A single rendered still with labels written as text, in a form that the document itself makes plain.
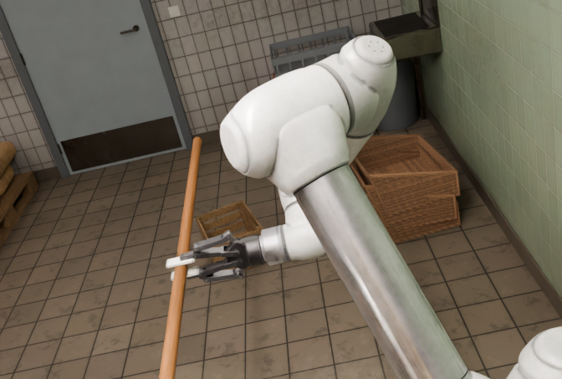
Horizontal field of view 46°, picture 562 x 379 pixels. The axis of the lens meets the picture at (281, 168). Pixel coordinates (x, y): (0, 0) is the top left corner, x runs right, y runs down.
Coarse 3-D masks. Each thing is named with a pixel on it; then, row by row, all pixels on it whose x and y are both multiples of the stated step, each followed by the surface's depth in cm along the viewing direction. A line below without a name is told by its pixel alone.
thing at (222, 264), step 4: (224, 260) 162; (236, 260) 160; (240, 260) 160; (212, 264) 163; (216, 264) 162; (220, 264) 161; (224, 264) 161; (228, 264) 160; (232, 264) 160; (236, 264) 160; (204, 268) 163; (208, 268) 162; (212, 268) 161; (216, 268) 161; (220, 268) 161; (224, 268) 161; (228, 268) 161; (204, 272) 161; (208, 272) 162; (212, 272) 162; (200, 276) 161
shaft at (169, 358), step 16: (192, 144) 228; (192, 160) 215; (192, 176) 204; (192, 192) 194; (192, 208) 187; (176, 256) 165; (176, 272) 158; (176, 288) 152; (176, 304) 146; (176, 320) 142; (176, 336) 137; (176, 352) 134
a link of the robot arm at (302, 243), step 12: (288, 216) 160; (300, 216) 158; (288, 228) 158; (300, 228) 156; (288, 240) 156; (300, 240) 155; (312, 240) 155; (288, 252) 156; (300, 252) 156; (312, 252) 156; (324, 252) 157
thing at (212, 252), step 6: (222, 246) 162; (198, 252) 161; (204, 252) 160; (210, 252) 160; (216, 252) 159; (222, 252) 159; (228, 252) 159; (234, 252) 159; (198, 258) 160; (204, 258) 160
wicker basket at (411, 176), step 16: (368, 144) 391; (384, 144) 392; (416, 144) 396; (368, 160) 395; (384, 160) 397; (416, 160) 396; (368, 176) 337; (384, 176) 339; (400, 176) 341; (416, 176) 380; (432, 176) 375; (448, 176) 346; (384, 192) 343; (400, 192) 345; (416, 192) 347; (432, 192) 349; (448, 192) 350; (400, 208) 349
